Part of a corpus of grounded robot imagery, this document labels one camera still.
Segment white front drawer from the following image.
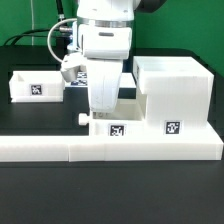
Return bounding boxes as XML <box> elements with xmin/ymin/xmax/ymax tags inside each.
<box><xmin>78</xmin><ymin>99</ymin><xmax>145</xmax><ymax>136</ymax></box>

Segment white L-shaped fence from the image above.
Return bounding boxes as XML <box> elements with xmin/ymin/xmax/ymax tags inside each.
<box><xmin>0</xmin><ymin>127</ymin><xmax>223</xmax><ymax>162</ymax></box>

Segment white drawer cabinet box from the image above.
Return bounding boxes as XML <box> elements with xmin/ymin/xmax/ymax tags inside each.
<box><xmin>133</xmin><ymin>56</ymin><xmax>214</xmax><ymax>134</ymax></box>

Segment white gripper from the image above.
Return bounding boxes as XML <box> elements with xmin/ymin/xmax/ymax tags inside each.
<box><xmin>86</xmin><ymin>59</ymin><xmax>123</xmax><ymax>113</ymax></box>

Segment white drawer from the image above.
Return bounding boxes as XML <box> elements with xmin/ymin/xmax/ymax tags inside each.
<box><xmin>78</xmin><ymin>99</ymin><xmax>145</xmax><ymax>136</ymax></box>
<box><xmin>9</xmin><ymin>71</ymin><xmax>65</xmax><ymax>103</ymax></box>

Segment black cables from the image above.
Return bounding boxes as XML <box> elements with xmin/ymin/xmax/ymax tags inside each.
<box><xmin>2</xmin><ymin>0</ymin><xmax>74</xmax><ymax>47</ymax></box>

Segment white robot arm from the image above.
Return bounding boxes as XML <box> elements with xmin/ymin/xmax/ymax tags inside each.
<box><xmin>60</xmin><ymin>0</ymin><xmax>167</xmax><ymax>113</ymax></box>

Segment white marker tag sheet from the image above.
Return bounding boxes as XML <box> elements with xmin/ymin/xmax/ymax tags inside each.
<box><xmin>65</xmin><ymin>72</ymin><xmax>135</xmax><ymax>88</ymax></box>

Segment white rear drawer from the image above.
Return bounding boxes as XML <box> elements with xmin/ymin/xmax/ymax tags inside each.
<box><xmin>9</xmin><ymin>71</ymin><xmax>65</xmax><ymax>103</ymax></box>

